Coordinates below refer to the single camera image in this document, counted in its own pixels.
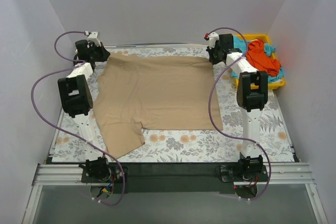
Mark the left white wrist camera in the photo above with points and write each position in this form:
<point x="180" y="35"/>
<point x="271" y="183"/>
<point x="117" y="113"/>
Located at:
<point x="93" y="37"/>

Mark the orange t shirt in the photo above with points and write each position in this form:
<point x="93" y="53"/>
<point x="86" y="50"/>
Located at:
<point x="257" y="57"/>

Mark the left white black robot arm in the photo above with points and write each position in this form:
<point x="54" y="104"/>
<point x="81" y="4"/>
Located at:
<point x="77" y="102"/>

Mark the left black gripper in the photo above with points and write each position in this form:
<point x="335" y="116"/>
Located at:
<point x="100" y="53"/>

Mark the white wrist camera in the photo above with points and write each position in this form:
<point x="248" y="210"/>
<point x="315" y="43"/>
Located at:
<point x="212" y="38"/>
<point x="93" y="37"/>

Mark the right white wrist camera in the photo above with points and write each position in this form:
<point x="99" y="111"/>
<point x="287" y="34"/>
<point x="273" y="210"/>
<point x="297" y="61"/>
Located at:
<point x="212" y="38"/>

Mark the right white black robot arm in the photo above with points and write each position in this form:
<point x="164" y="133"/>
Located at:
<point x="252" y="96"/>

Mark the floral patterned table mat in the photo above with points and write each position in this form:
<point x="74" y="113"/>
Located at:
<point x="198" y="146"/>

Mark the aluminium frame rail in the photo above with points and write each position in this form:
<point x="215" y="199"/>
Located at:
<point x="70" y="174"/>

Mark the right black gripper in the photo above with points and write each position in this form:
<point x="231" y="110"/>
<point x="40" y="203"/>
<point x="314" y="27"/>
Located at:
<point x="212" y="56"/>

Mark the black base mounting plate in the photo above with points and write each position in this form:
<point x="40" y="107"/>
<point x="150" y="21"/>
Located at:
<point x="170" y="177"/>

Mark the turquoise t shirt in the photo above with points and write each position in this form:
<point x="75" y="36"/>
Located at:
<point x="259" y="56"/>

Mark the beige t shirt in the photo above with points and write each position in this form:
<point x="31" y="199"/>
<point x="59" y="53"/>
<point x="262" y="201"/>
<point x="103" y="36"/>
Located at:
<point x="154" y="93"/>

